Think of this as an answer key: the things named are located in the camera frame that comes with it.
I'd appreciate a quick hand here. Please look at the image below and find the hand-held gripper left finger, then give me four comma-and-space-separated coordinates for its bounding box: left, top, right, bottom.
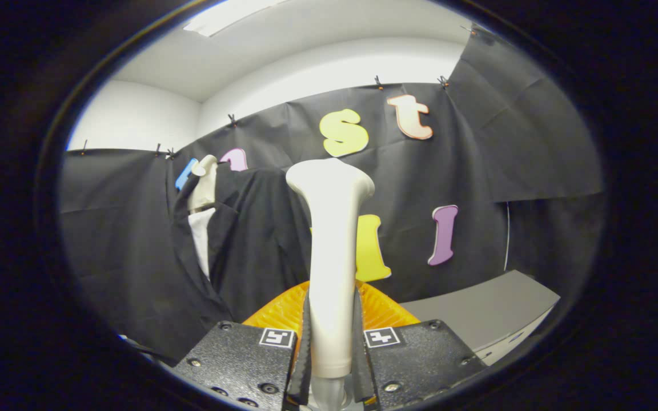
170, 280, 312, 411

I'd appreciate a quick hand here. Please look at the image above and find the white shirt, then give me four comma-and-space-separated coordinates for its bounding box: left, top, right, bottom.
188, 207, 216, 280

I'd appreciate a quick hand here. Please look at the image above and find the grey cabinet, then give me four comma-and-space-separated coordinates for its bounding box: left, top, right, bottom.
400, 269, 561, 367

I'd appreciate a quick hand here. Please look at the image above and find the black backdrop cloth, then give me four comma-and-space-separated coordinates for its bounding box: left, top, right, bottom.
58, 26, 604, 366

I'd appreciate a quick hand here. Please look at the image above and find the thin white wall cable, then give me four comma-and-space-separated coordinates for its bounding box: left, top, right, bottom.
503, 201, 511, 272

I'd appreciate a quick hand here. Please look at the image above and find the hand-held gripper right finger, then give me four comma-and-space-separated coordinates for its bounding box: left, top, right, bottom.
353, 280, 488, 410

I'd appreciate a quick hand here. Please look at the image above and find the black suit jacket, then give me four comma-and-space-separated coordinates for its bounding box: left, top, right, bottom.
166, 166, 314, 329

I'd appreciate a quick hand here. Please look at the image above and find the white clothes hanger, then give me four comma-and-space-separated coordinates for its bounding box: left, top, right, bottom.
187, 154, 219, 213

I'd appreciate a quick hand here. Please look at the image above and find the white garment steamer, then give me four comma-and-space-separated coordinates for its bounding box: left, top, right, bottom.
285, 158, 375, 411

